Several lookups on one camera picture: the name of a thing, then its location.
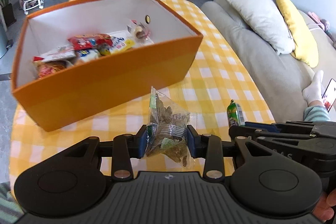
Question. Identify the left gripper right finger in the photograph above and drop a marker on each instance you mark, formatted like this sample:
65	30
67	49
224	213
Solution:
211	148

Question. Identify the striped sleeve left forearm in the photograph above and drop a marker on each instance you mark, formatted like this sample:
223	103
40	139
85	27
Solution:
10	211

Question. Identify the yellow cushion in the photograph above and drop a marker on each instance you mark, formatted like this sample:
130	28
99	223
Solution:
305	48

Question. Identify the yellow chips bag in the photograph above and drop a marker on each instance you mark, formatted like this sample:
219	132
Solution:
121	42

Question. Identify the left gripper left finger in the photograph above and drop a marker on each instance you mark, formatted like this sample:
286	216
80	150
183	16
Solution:
121	149

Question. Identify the clear dried snack bag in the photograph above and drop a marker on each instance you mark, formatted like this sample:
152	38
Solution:
167	129

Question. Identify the orange red snack packet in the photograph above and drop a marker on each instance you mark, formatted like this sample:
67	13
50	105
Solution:
49	68

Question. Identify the green sausage stick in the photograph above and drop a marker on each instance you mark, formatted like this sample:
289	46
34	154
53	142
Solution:
235	114

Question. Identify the grey metal trash bin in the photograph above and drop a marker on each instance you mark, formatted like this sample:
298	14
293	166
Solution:
5	43

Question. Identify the white socked foot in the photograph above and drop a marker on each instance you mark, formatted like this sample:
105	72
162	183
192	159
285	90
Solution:
313	93

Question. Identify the yellow blue snack packet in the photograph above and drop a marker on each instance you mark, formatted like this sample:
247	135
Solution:
85	56

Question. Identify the beige sofa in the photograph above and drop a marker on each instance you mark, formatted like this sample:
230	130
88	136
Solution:
279	78

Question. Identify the white latiao snack packet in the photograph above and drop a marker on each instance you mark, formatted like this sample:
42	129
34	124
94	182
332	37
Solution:
57	54

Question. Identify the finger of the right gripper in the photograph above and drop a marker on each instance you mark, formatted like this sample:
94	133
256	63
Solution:
262	126

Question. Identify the right hand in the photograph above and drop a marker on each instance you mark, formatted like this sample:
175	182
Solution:
324	208

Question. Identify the orange cardboard storage box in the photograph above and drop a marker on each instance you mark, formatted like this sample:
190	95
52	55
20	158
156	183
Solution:
84	90

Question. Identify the cream cushion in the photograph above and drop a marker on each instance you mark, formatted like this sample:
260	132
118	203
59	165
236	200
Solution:
266	20

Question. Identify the small wrapped candy packet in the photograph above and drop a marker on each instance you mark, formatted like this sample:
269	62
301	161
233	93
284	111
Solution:
138	31

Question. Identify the yellow checkered tablecloth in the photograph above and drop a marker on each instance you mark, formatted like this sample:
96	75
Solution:
215	78

